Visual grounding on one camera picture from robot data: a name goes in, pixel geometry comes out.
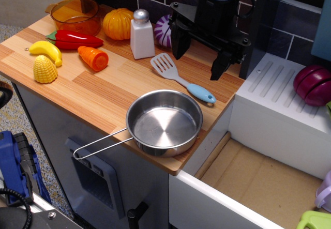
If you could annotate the white salt shaker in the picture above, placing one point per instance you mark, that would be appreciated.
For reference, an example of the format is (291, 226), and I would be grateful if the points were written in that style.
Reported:
(141, 35)

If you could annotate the black round object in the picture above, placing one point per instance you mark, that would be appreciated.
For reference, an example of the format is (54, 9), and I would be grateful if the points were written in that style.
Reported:
(6, 94)

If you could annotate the lilac plastic cup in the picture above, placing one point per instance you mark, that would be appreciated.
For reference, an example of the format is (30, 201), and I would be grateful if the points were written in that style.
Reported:
(322, 195)

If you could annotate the purple toy eggplant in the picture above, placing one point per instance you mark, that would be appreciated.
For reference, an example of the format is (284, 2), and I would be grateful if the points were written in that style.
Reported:
(312, 84)

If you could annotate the green plastic toy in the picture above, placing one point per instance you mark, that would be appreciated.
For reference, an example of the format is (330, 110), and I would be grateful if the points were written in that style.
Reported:
(314, 220)

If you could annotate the blue black clamp tool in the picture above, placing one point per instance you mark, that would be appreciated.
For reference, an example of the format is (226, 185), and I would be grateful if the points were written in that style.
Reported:
(20, 167)

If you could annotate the purple white toy onion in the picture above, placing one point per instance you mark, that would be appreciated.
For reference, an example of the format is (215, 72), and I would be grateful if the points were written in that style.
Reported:
(162, 31)

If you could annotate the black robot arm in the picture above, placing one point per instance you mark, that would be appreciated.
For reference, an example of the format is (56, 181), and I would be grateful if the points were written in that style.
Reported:
(225, 10)

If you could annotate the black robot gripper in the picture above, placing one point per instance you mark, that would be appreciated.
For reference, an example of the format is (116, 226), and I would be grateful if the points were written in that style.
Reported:
(225, 38)

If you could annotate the grey spatula with blue handle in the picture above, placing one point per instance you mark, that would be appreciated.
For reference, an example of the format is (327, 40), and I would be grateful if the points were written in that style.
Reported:
(166, 68)

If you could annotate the yellow toy banana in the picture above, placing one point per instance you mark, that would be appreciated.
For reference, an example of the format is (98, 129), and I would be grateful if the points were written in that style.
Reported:
(45, 47)

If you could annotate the orange toy carrot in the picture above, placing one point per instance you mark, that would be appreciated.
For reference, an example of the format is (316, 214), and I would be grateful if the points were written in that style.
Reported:
(94, 58)

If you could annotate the black oven door handle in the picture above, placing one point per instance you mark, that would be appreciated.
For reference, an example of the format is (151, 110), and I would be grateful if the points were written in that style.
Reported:
(135, 214)

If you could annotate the grey toy oven door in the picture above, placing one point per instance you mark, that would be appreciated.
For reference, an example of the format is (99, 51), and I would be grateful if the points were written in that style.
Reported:
(98, 179)

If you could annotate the stainless steel pan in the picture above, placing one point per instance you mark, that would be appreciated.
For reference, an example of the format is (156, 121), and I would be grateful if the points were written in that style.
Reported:
(164, 123)

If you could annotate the amber transparent plastic pot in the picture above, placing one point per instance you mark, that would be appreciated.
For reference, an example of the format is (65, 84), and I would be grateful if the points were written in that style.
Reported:
(81, 16)

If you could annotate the yellow toy corn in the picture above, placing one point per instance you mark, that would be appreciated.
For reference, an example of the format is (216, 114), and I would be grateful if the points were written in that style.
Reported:
(44, 70)

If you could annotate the orange toy pumpkin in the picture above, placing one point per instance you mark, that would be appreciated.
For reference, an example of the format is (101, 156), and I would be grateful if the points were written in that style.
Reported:
(117, 24)

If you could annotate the red toy chili pepper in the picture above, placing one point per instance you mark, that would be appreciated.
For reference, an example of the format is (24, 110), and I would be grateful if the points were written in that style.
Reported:
(69, 40)

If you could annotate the white toy sink unit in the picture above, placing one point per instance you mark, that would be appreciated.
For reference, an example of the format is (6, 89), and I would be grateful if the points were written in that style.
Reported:
(261, 164)

